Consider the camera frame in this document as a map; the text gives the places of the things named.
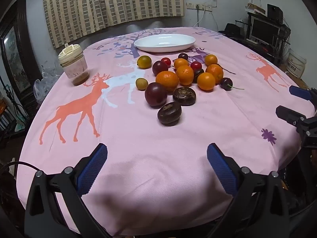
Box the beige checked curtain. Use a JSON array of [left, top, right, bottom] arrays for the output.
[[43, 0, 186, 49]]

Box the black monitor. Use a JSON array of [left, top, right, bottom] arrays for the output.
[[250, 17, 281, 45]]

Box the pink deer print tablecloth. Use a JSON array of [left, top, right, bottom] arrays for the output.
[[16, 27, 315, 236]]

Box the white wall socket strip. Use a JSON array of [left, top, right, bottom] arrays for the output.
[[186, 2, 213, 12]]

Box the large dark purple plum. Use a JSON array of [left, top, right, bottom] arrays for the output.
[[145, 82, 168, 109]]

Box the thin black cable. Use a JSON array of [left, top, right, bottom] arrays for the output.
[[0, 161, 40, 176]]

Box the dark brown water chestnut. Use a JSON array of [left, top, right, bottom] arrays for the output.
[[157, 102, 182, 126], [173, 87, 197, 106]]

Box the black hat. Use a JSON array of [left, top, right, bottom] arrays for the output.
[[218, 23, 244, 39]]

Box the black media shelf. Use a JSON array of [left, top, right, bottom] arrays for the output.
[[244, 12, 291, 65]]

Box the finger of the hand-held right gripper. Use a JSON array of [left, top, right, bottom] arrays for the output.
[[289, 85, 317, 109], [276, 105, 307, 127]]

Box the flat cardboard box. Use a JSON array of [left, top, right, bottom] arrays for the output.
[[245, 3, 266, 14]]

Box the large yellow green plum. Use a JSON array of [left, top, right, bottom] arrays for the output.
[[137, 56, 152, 69]]

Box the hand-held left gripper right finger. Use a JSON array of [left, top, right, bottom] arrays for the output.
[[207, 143, 290, 238]]

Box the white oval plate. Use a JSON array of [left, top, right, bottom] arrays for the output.
[[134, 33, 196, 53]]

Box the clear plastic bag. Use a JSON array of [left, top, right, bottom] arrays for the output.
[[33, 64, 60, 105]]

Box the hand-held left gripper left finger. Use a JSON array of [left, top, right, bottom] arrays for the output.
[[24, 143, 114, 238]]

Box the black speaker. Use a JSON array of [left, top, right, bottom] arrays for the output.
[[267, 4, 283, 23]]

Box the white plastic bucket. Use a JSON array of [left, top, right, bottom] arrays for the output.
[[286, 48, 307, 78]]

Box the plastic cup with lid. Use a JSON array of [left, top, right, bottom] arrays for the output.
[[58, 43, 90, 86]]

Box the small yellow green plum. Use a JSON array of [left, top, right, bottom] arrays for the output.
[[135, 78, 149, 91]]

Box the dark framed picture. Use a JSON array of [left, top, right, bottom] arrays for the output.
[[0, 0, 42, 109]]

